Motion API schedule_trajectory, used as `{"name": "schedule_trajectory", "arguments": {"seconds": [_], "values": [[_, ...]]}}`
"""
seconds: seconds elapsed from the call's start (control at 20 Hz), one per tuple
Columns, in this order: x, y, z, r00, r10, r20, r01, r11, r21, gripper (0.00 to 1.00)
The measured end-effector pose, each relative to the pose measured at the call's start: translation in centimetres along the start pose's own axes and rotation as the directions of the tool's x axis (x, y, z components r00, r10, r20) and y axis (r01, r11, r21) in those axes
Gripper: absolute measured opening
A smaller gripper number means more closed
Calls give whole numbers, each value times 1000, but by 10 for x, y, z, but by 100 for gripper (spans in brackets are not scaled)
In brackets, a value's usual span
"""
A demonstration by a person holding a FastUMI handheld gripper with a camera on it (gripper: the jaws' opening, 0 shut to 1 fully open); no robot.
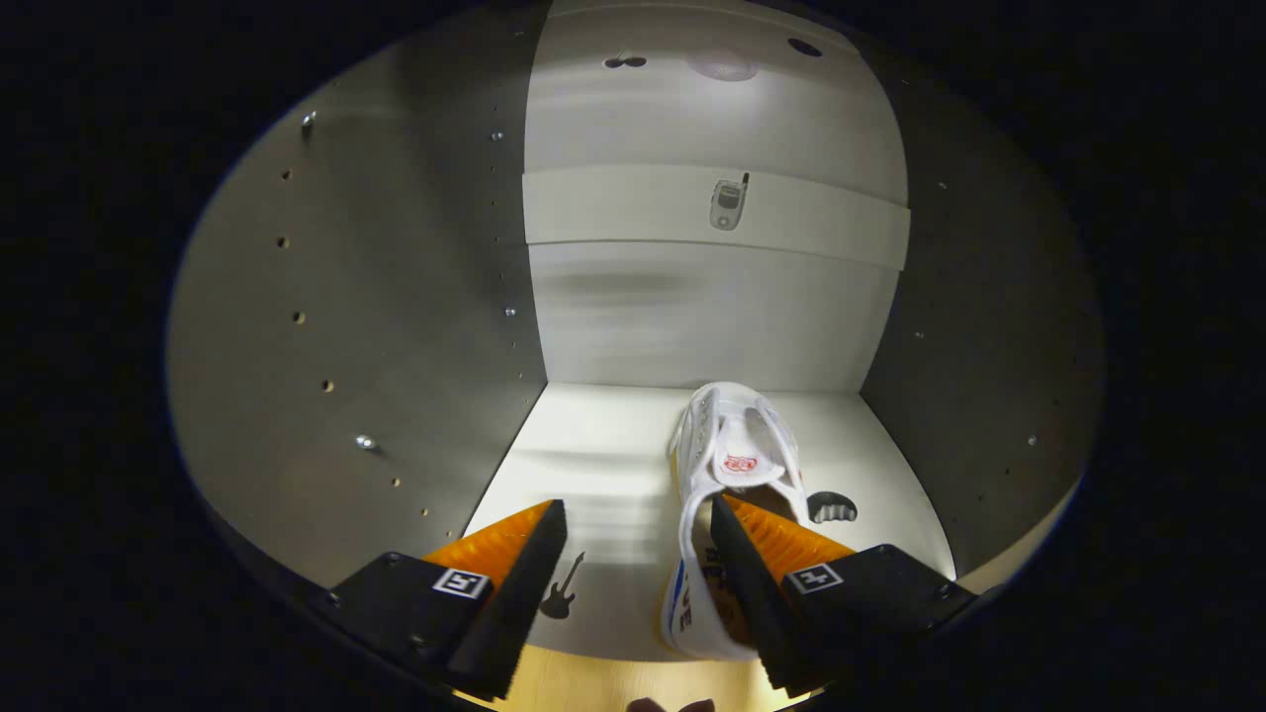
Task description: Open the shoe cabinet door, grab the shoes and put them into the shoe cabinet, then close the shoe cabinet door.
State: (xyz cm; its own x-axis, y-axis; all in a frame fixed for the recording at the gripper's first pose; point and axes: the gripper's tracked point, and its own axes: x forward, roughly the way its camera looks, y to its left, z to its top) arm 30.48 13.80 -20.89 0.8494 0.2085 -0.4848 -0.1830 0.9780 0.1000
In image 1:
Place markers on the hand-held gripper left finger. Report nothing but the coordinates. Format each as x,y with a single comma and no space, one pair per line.
514,603

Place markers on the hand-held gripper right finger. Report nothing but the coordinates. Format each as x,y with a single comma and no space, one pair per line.
762,593

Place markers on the white shoe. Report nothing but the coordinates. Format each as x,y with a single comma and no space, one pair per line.
727,435

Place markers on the grey shoe cabinet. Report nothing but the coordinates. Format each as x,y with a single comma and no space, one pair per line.
346,297

